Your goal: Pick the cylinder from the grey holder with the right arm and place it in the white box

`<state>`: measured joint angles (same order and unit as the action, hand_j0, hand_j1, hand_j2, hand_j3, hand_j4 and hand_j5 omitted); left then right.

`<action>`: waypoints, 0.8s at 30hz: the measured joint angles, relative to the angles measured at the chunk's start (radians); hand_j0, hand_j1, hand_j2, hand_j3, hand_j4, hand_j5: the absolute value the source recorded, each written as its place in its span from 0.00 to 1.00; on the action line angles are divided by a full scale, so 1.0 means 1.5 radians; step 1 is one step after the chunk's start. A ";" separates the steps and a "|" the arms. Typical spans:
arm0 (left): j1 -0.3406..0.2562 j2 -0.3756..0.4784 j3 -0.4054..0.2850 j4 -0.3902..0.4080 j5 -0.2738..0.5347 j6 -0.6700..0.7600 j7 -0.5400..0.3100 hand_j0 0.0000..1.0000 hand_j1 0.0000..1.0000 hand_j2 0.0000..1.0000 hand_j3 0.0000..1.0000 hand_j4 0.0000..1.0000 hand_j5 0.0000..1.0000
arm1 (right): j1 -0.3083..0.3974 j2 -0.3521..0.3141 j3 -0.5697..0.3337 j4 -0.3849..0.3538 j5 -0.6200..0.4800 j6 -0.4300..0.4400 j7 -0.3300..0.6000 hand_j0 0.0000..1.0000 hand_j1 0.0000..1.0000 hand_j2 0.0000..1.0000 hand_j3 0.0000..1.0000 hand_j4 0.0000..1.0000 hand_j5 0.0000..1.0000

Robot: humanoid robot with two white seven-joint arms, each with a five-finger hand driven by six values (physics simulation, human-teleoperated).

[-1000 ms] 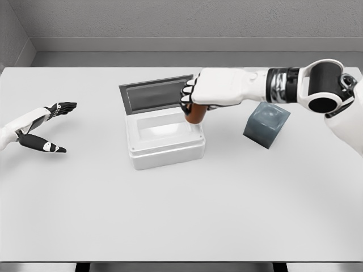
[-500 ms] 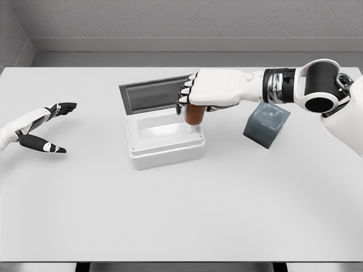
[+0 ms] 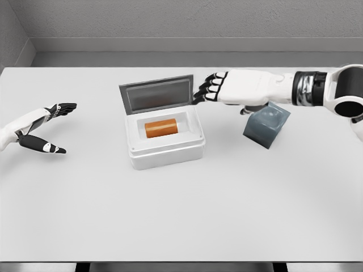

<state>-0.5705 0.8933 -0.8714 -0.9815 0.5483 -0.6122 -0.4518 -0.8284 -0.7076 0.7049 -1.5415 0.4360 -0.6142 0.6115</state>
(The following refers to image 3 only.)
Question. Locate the grey hinged box lid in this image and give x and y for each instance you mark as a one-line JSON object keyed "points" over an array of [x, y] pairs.
{"points": [[158, 93]]}

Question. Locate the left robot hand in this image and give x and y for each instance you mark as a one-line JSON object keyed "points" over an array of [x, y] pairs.
{"points": [[28, 122]]}

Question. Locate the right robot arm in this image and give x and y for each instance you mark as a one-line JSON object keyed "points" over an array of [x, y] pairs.
{"points": [[320, 88]]}

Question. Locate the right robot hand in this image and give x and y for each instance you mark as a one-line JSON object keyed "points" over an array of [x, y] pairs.
{"points": [[249, 86]]}

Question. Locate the orange cylinder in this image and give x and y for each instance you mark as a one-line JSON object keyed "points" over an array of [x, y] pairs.
{"points": [[160, 128]]}

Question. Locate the white rectangular box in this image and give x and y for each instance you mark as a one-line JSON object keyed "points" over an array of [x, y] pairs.
{"points": [[166, 141]]}

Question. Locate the grey-blue square block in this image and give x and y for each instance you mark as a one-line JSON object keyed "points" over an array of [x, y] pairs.
{"points": [[266, 124]]}

